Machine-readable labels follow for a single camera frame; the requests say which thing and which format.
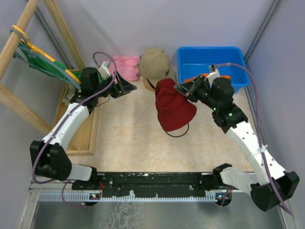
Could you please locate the beige cap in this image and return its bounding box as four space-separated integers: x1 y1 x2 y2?
138 47 176 82

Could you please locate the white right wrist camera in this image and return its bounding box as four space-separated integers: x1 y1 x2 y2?
206 64 220 84

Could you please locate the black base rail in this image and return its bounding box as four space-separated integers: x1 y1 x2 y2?
72 172 233 207

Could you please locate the wooden hat stand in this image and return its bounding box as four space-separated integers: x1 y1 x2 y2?
143 78 157 91

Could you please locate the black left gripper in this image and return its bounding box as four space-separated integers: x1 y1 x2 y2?
94 70 137 99

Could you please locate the beige crumpled cloth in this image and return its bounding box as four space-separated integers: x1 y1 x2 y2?
62 83 76 105

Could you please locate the green cloth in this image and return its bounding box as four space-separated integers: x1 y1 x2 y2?
14 42 81 89

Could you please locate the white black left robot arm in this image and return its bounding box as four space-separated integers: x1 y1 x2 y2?
30 67 137 189

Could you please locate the dark red cap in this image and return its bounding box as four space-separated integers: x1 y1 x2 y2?
155 78 197 132

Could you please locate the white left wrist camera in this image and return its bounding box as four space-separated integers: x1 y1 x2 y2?
98 61 111 80

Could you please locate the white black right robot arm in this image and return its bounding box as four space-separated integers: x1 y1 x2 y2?
174 75 300 211

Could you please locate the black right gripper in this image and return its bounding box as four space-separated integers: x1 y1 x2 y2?
173 74 219 111

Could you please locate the wooden rack frame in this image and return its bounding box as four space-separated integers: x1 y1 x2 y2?
0 0 89 144

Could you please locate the wooden tray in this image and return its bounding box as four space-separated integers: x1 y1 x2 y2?
53 83 101 156

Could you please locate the black cable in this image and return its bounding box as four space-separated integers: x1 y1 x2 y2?
164 123 190 138

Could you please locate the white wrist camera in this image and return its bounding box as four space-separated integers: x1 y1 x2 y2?
206 64 220 84
98 61 111 80

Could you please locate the pink cloth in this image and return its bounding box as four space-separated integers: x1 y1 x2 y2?
112 55 140 82

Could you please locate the yellow hanger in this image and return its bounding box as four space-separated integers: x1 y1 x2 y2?
11 24 82 84

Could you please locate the blue plastic bin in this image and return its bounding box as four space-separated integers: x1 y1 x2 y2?
177 46 250 93

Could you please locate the aluminium frame rail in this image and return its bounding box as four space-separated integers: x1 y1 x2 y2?
28 171 286 203

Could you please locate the blue-grey hanger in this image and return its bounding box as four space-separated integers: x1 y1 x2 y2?
9 28 81 90

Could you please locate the orange cap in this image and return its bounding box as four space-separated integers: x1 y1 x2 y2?
183 73 231 83

